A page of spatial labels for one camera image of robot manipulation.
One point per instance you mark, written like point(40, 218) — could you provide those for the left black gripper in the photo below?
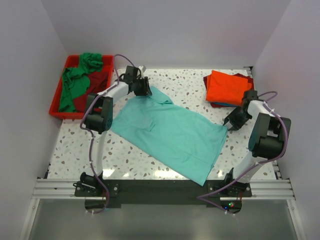
point(146, 89)

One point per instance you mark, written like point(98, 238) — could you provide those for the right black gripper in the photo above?
point(230, 118)

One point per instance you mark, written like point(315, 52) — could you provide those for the teal t shirt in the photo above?
point(183, 140)

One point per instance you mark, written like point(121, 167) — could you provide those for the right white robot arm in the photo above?
point(268, 140)

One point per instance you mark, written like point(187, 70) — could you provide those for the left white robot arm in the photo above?
point(98, 115)

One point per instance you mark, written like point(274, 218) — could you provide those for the blue folded t shirt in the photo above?
point(222, 104)

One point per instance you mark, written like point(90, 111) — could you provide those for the orange folded t shirt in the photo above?
point(227, 87)

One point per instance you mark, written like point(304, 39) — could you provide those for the dark red t shirt in bin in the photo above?
point(97, 83)

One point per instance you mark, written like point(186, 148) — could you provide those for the green t shirt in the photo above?
point(75, 80)

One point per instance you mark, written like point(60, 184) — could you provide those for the red plastic bin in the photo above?
point(73, 61)

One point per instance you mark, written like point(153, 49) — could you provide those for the aluminium rail frame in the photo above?
point(123, 161)

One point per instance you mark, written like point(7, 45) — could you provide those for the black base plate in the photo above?
point(114, 193)

